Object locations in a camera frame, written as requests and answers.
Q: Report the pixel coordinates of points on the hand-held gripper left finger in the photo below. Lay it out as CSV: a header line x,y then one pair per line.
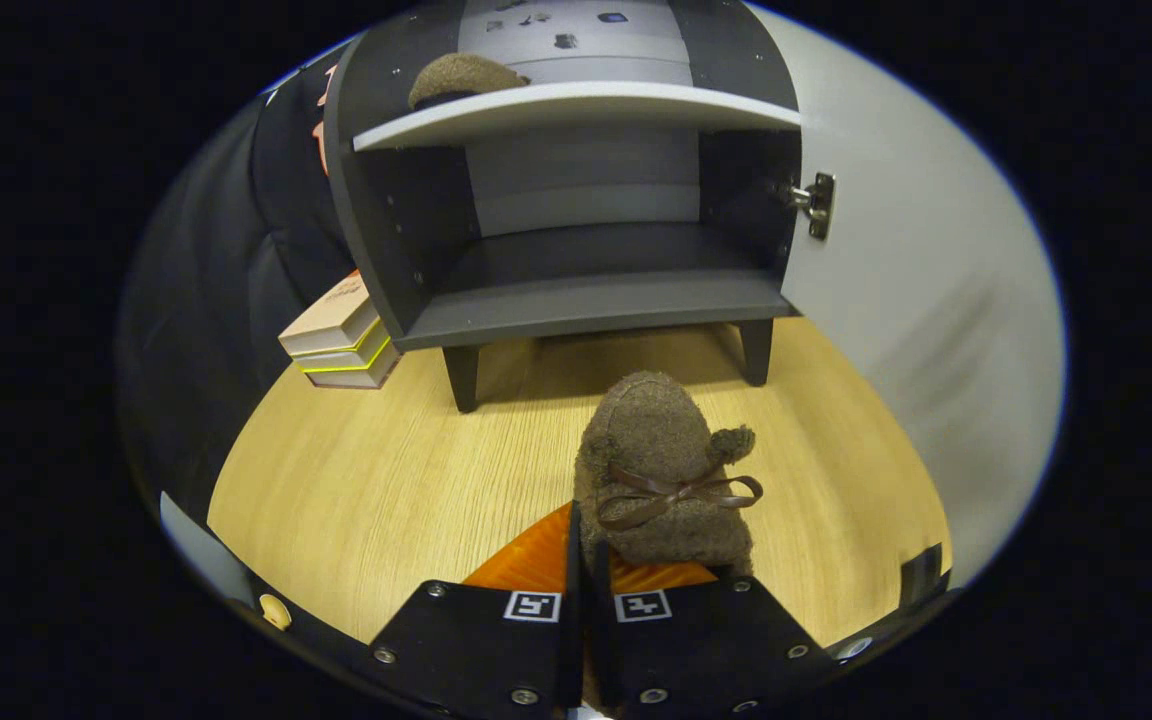
x,y
574,650

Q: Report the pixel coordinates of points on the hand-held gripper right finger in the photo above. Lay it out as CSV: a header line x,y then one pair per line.
x,y
604,655

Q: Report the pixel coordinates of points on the brown fuzzy shoe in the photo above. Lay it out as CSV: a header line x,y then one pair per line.
x,y
461,78
656,430

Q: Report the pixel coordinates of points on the dark grey shoe cabinet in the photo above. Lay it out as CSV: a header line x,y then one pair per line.
x,y
586,300

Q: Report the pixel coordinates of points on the white shoe cabinet door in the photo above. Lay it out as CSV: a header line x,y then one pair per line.
x,y
916,300

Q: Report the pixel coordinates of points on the metal door hinge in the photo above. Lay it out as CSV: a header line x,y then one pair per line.
x,y
820,205

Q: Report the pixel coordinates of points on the small yellow round knob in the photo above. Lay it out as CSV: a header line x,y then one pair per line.
x,y
276,611

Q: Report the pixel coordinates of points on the white book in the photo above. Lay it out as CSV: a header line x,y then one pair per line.
x,y
361,378

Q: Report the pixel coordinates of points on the yellow edged grey book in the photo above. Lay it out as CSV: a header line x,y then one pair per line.
x,y
346,358

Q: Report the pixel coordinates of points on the grey curved bar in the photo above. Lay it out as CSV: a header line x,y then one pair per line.
x,y
198,550

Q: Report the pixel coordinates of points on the beige cover book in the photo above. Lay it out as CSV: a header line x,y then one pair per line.
x,y
331,315

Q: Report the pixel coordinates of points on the black backdrop cloth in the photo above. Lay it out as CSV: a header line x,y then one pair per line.
x,y
216,300

